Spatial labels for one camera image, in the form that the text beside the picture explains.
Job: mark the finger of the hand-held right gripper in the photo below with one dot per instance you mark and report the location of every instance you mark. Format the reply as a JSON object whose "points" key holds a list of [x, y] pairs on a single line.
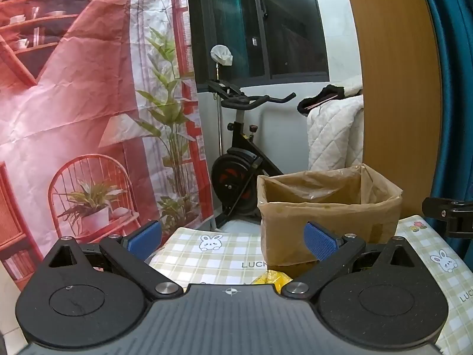
{"points": [[456, 210]]}

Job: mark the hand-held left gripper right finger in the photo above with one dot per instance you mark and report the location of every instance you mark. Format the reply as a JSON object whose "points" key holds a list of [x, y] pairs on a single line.
{"points": [[319, 242]]}

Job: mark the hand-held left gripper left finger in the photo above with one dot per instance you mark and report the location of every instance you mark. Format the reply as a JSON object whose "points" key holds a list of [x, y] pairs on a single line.
{"points": [[146, 236]]}

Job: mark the brown cardboard box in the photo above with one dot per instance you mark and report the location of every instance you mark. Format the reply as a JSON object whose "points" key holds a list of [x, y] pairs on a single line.
{"points": [[284, 229]]}

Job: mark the yellow snack packet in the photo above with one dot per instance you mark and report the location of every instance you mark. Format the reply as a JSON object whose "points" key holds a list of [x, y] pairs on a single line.
{"points": [[271, 281]]}

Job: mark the green checked bunny tablecloth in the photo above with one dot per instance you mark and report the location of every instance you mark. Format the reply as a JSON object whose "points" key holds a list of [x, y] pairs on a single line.
{"points": [[207, 259]]}

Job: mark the white quilted blanket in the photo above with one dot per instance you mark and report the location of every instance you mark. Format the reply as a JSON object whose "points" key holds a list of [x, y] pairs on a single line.
{"points": [[332, 137]]}

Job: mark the black exercise bike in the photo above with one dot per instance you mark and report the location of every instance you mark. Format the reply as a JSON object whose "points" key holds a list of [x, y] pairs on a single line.
{"points": [[236, 170]]}

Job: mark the red printed backdrop cloth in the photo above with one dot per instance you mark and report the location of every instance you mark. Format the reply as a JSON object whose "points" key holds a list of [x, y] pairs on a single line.
{"points": [[74, 118]]}

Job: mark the wooden board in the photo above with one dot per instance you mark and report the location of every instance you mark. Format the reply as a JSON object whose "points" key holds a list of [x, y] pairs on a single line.
{"points": [[399, 81]]}

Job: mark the black and pink garment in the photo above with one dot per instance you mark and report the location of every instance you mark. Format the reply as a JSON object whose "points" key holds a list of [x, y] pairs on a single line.
{"points": [[321, 98]]}

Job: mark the white cloth cap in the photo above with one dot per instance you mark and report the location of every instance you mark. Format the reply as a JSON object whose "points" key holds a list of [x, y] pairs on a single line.
{"points": [[221, 55]]}

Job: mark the dark framed window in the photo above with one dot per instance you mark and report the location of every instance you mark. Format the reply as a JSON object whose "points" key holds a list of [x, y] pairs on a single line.
{"points": [[288, 26]]}

